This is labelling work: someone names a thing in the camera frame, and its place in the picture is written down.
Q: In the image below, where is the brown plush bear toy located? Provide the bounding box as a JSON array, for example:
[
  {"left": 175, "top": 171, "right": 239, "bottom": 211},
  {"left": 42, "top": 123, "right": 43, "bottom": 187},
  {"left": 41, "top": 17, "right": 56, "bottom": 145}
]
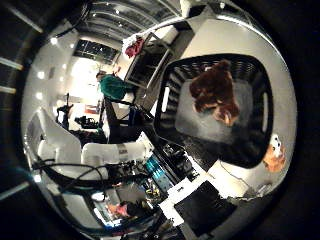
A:
[{"left": 189, "top": 59, "right": 241, "bottom": 127}]

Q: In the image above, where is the black looped cable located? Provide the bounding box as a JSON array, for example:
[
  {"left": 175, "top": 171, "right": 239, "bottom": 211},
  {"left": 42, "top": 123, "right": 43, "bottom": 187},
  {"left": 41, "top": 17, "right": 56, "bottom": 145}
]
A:
[{"left": 31, "top": 159, "right": 114, "bottom": 193}]

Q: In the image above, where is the black plastic basket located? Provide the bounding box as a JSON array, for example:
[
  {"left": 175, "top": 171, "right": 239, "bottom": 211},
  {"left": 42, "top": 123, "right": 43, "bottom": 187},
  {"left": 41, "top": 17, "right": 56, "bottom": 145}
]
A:
[{"left": 153, "top": 53, "right": 275, "bottom": 169}]

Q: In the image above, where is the person in green shirt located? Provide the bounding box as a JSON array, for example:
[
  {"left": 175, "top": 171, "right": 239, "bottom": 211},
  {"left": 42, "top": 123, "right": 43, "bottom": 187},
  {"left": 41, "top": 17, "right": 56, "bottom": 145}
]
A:
[{"left": 96, "top": 70, "right": 134, "bottom": 102}]

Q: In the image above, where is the orange plush dog toy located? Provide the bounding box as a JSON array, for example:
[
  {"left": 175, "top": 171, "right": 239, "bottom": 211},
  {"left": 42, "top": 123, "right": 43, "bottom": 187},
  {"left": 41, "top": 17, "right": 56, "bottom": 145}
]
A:
[{"left": 262, "top": 133, "right": 288, "bottom": 174}]

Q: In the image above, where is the metal shelf cart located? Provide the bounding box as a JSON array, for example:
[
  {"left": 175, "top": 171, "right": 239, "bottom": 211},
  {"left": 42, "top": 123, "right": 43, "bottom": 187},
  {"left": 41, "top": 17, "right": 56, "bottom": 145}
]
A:
[{"left": 124, "top": 31, "right": 176, "bottom": 93}]

